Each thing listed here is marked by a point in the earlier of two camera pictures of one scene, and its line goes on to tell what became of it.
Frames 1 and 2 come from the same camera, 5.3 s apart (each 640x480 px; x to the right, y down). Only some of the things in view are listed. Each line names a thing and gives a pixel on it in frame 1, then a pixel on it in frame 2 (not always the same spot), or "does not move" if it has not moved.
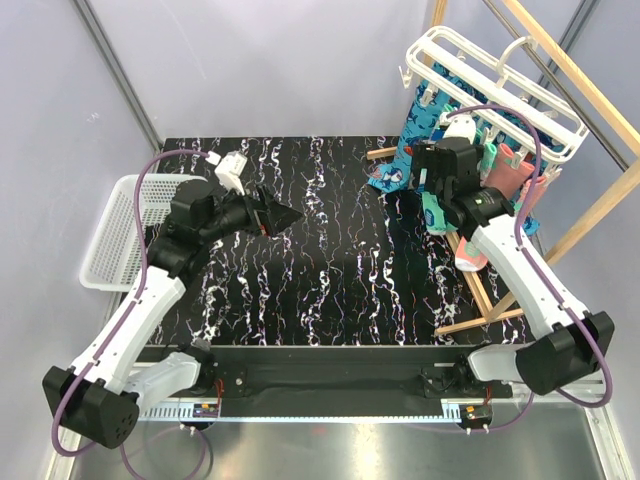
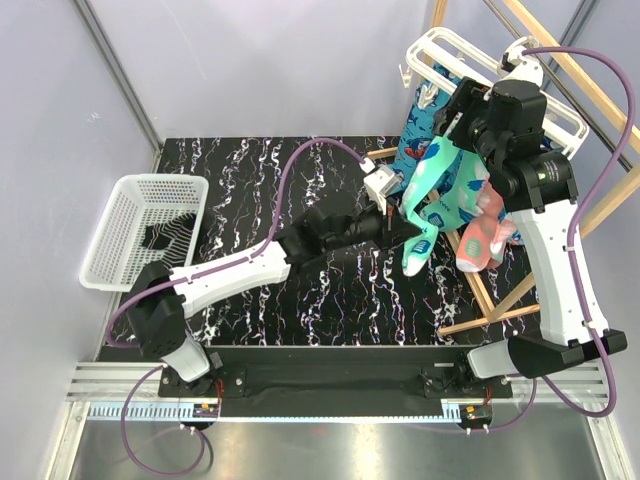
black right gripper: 423,157 → 469,98
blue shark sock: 421,122 does not move
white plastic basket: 116,253 does not move
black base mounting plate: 344,373 does not move
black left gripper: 267,216 → 395,229
